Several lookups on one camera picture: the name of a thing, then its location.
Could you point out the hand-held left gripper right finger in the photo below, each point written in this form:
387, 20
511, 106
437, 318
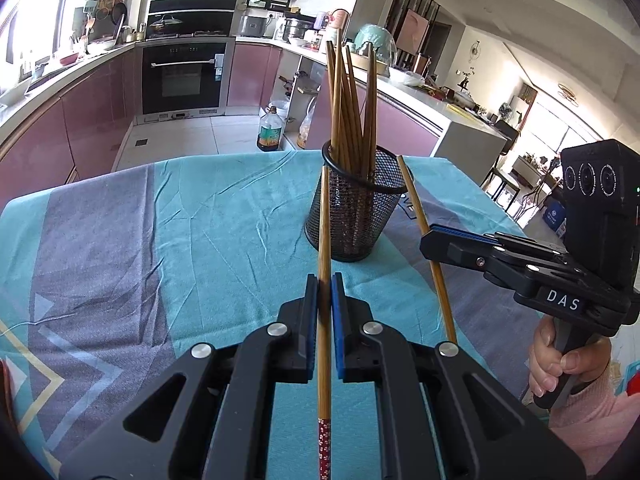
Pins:
339, 320

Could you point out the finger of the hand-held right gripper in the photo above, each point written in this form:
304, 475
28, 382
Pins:
452, 252
465, 236

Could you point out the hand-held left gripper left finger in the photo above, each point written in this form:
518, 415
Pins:
311, 310

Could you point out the black mesh utensil holder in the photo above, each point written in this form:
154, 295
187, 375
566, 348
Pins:
360, 225

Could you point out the bunch of wooden chopsticks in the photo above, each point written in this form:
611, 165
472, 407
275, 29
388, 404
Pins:
342, 110

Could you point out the person's pink-sleeved right forearm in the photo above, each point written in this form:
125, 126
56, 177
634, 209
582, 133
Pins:
595, 420

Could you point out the person's right hand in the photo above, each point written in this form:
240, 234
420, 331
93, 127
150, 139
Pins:
542, 360

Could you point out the blue bin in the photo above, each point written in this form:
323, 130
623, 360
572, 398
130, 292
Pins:
555, 217

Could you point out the teal and purple tablecloth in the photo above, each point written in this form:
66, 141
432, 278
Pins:
210, 240

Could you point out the purple kitchen cabinets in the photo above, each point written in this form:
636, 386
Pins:
60, 125
400, 125

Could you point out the round ceiling lamp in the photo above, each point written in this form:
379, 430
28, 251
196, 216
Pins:
568, 94

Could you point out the white bowl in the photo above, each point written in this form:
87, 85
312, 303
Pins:
406, 76

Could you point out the clear plastic bag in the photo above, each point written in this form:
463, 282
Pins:
305, 130

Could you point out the cooking oil bottle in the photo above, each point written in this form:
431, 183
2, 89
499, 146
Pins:
269, 132

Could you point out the teal food cover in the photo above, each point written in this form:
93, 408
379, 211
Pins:
382, 40

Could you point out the wooden slatted screen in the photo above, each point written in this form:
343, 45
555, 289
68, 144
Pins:
417, 20

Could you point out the pink kettle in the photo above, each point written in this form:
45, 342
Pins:
340, 19

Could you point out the black built-in oven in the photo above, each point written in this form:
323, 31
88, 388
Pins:
180, 80

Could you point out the steel stock pot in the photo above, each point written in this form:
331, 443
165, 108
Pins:
297, 29

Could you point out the pot with glass lid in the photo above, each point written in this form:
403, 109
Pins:
166, 22

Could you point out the black range hood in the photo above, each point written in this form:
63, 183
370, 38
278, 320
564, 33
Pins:
195, 5

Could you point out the wall clock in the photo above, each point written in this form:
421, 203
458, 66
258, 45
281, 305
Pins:
475, 52

